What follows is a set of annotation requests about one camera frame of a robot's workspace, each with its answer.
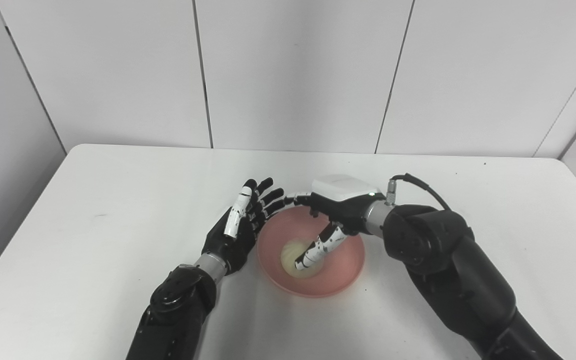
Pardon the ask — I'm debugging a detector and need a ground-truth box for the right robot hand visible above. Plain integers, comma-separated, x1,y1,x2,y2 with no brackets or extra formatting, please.
283,174,386,271

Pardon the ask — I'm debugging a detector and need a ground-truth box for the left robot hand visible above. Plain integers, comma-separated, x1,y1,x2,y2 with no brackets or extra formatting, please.
201,177,289,275

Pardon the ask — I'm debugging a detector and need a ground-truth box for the white steamed bun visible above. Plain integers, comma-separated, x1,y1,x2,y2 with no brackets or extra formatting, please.
280,237,325,278

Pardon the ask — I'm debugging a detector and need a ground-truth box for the pink plate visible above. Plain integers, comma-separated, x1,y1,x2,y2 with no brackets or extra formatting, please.
257,205,366,299

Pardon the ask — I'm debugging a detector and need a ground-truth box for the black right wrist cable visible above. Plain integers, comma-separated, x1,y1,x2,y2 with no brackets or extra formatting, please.
385,173,453,212

